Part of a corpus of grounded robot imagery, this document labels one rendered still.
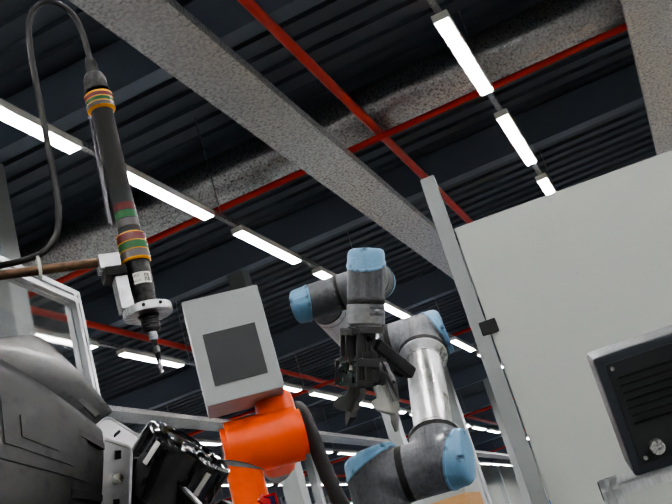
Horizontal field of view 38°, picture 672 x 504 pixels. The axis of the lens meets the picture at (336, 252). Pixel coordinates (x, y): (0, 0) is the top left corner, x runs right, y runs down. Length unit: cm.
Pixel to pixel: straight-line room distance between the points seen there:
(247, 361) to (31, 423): 436
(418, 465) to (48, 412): 104
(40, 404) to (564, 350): 219
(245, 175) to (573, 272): 761
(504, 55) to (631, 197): 679
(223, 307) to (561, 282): 277
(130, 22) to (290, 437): 262
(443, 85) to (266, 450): 546
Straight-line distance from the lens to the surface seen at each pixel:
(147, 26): 610
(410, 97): 999
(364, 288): 186
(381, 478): 200
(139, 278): 139
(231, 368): 538
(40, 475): 106
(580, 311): 309
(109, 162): 147
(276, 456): 543
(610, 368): 154
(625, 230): 316
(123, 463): 119
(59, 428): 110
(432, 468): 198
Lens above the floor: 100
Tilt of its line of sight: 19 degrees up
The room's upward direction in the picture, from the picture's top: 17 degrees counter-clockwise
